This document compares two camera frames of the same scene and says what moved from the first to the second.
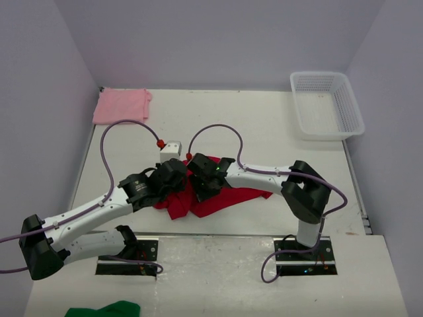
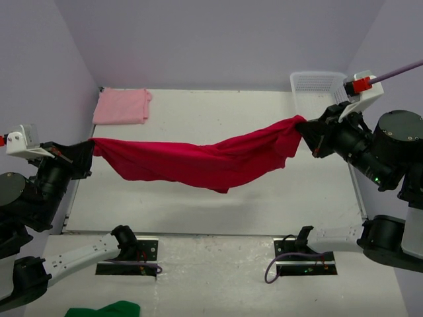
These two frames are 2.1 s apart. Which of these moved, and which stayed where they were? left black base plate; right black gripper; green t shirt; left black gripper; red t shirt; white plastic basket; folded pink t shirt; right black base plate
Moved: left black gripper; right black gripper; red t shirt
Stayed: left black base plate; folded pink t shirt; right black base plate; white plastic basket; green t shirt
